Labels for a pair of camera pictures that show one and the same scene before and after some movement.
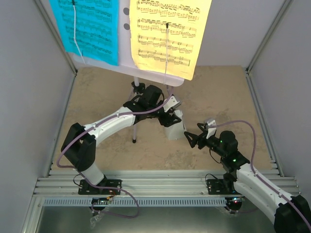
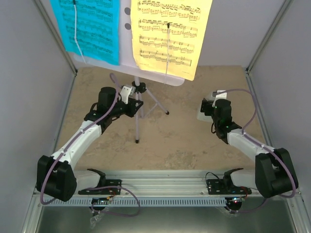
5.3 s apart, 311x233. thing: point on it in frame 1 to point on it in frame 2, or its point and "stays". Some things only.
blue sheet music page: [96, 28] stays
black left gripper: [168, 119] to [132, 104]
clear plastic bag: [95, 219] stays
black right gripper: [196, 139] to [206, 107]
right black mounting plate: [221, 187] stays
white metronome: [177, 131] to [215, 96]
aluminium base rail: [156, 182] stays
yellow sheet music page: [167, 35] stays
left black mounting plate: [84, 188] stays
